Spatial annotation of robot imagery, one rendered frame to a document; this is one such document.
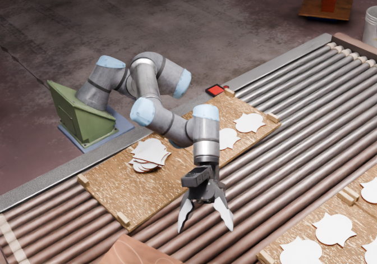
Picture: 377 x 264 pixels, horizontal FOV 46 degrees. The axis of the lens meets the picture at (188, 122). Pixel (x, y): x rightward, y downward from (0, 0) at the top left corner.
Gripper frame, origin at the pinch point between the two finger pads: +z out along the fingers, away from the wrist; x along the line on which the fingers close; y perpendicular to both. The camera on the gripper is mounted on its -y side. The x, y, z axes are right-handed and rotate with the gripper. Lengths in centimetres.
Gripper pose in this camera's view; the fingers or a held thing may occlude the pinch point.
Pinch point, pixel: (203, 233)
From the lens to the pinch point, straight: 118.0
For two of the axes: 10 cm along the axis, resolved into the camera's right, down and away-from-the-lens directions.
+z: 0.0, 9.5, -3.0
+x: -9.0, 1.3, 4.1
